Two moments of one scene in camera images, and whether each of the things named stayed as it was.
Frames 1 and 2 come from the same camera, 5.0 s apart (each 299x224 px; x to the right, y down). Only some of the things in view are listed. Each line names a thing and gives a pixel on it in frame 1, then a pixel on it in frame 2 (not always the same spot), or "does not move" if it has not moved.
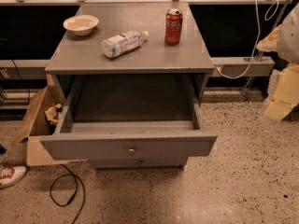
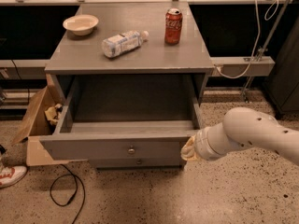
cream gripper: x=290 y=37 -> x=201 y=144
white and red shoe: x=10 y=175 does not move
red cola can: x=173 y=27 does not move
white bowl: x=81 y=24 does not move
